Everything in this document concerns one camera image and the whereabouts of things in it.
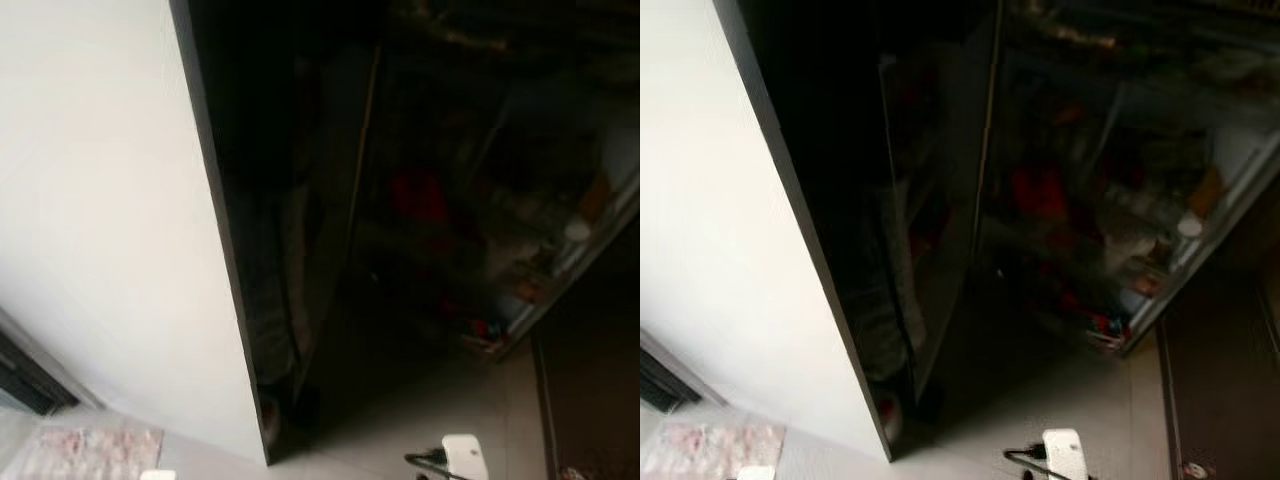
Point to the white fridge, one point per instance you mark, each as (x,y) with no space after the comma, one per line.
(100,200)
(730,220)

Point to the white round lid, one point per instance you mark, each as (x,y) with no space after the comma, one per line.
(577,231)
(1190,226)

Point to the dark brown wooden door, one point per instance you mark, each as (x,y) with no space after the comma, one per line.
(590,380)
(1225,380)

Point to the red blue food packet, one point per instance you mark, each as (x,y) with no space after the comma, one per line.
(485,332)
(1110,330)

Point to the patterned floor mat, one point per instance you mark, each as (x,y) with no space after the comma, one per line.
(715,450)
(90,452)

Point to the dark door frame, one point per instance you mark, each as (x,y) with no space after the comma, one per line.
(30,385)
(665,385)

